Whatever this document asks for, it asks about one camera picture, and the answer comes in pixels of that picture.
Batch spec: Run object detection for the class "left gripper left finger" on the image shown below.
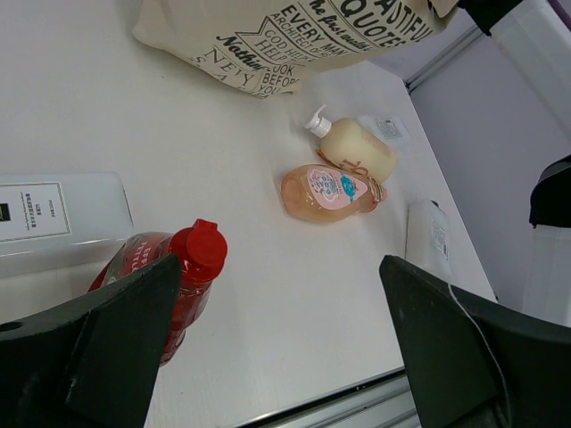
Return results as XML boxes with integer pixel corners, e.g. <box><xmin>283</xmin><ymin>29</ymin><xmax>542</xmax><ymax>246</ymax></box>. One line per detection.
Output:
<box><xmin>1</xmin><ymin>255</ymin><xmax>182</xmax><ymax>427</ymax></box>

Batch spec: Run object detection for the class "pink baby oil bottle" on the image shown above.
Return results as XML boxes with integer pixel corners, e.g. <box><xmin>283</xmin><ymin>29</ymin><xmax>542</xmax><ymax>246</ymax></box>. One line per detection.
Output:
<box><xmin>280</xmin><ymin>164</ymin><xmax>387</xmax><ymax>223</ymax></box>

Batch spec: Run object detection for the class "cream canvas tote bag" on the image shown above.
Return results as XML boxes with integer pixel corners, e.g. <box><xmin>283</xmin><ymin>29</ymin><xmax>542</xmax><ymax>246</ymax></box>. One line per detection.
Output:
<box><xmin>133</xmin><ymin>0</ymin><xmax>458</xmax><ymax>98</ymax></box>

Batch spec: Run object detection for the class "cream pump lotion bottle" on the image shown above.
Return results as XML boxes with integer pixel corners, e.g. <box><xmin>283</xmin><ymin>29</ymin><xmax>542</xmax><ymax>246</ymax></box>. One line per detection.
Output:
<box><xmin>304</xmin><ymin>104</ymin><xmax>398</xmax><ymax>184</ymax></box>

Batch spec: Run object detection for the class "white rectangular bottle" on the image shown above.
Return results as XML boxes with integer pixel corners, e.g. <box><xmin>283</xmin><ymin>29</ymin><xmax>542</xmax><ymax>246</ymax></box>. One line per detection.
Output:
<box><xmin>405</xmin><ymin>200</ymin><xmax>453</xmax><ymax>283</ymax></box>

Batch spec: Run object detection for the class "right aluminium frame post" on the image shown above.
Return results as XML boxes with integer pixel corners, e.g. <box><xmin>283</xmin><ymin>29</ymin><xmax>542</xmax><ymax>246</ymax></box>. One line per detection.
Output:
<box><xmin>405</xmin><ymin>25</ymin><xmax>484</xmax><ymax>94</ymax></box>

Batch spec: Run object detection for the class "aluminium mounting rail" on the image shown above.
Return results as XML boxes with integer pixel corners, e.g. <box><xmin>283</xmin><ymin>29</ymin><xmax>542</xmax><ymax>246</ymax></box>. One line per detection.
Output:
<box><xmin>245</xmin><ymin>370</ymin><xmax>421</xmax><ymax>427</ymax></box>

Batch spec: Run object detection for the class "white bottle with dark cap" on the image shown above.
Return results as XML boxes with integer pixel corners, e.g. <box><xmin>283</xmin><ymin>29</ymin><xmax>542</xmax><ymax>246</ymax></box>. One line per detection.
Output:
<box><xmin>357</xmin><ymin>115</ymin><xmax>412</xmax><ymax>151</ymax></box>

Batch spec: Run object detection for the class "red liquid bottle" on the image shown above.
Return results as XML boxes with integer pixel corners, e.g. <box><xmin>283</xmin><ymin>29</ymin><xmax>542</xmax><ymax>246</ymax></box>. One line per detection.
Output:
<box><xmin>89</xmin><ymin>218</ymin><xmax>228</xmax><ymax>366</ymax></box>

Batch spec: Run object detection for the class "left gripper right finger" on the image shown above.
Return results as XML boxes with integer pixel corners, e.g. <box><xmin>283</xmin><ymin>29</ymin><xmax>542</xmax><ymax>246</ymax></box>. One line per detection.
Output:
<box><xmin>379</xmin><ymin>256</ymin><xmax>570</xmax><ymax>427</ymax></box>

